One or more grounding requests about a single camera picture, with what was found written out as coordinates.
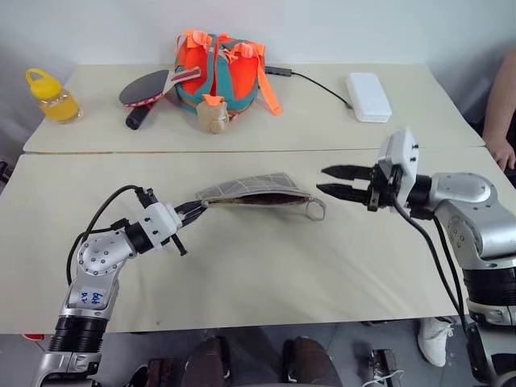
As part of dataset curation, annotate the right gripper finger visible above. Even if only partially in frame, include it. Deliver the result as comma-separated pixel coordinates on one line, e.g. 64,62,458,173
320,164,375,183
315,182,370,206

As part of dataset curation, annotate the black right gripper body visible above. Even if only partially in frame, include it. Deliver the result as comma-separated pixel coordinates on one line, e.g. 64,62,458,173
364,163,404,214

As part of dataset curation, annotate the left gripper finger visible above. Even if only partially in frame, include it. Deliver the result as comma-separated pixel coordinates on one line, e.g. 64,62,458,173
175,199,207,215
179,204,210,227

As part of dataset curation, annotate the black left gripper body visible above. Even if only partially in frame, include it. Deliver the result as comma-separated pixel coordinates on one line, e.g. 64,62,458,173
168,203,190,258

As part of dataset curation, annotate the grey plaid pouch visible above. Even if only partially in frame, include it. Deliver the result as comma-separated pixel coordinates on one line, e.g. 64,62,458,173
195,172,327,222

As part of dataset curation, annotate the bystander hand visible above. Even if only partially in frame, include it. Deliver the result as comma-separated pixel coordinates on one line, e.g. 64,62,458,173
489,135,516,171

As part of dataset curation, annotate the white rectangular power bank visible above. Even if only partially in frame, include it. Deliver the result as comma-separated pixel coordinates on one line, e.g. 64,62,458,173
344,72,393,123

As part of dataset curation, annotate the small beige plush toy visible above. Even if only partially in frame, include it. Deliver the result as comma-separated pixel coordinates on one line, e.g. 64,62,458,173
195,94,230,135

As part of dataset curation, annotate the dark rounded shape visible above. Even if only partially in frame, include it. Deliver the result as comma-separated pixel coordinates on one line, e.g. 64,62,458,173
281,336,344,387
185,335,233,387

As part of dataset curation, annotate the grey USB hub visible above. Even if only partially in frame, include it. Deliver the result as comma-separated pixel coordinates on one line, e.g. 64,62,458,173
263,64,294,78

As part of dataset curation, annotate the brown shoe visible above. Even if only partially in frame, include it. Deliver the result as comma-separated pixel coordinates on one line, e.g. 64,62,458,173
145,357,179,387

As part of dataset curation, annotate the orange and teal backpack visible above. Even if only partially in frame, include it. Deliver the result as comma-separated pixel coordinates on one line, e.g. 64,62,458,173
173,28,282,122

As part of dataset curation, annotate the white sneaker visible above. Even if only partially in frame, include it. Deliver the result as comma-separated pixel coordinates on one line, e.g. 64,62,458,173
416,316,456,368

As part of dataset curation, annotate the yellow-lidded jar of orange liquid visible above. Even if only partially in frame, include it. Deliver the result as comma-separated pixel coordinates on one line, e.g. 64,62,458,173
25,67,83,124

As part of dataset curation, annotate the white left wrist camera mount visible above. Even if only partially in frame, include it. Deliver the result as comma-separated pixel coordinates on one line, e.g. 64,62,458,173
138,201,183,248

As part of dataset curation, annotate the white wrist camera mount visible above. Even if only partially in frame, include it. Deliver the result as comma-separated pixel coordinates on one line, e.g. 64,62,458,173
377,128,421,205
138,201,183,248

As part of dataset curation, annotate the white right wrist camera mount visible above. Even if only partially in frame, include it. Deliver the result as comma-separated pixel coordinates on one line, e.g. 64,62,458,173
377,128,421,205

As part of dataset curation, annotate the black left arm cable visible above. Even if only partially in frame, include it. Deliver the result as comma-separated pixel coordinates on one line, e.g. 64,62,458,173
65,184,160,289

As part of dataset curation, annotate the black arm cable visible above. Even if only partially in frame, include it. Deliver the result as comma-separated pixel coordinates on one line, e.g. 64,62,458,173
389,193,495,386
65,184,160,289

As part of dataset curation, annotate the black USB cable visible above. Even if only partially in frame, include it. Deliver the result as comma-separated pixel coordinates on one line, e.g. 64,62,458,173
290,71,352,110

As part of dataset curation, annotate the red paddle with black handle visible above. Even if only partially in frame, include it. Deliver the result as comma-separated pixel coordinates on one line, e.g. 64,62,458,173
123,93,163,131

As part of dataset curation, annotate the black paddle with wooden handle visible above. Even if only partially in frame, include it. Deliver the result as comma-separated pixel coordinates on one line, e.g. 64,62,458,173
118,65,202,108

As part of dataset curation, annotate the dark device with white cord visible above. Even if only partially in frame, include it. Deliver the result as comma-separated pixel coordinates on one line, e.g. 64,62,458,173
367,347,405,387

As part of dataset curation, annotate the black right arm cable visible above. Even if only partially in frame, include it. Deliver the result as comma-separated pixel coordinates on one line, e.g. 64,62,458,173
389,193,495,386

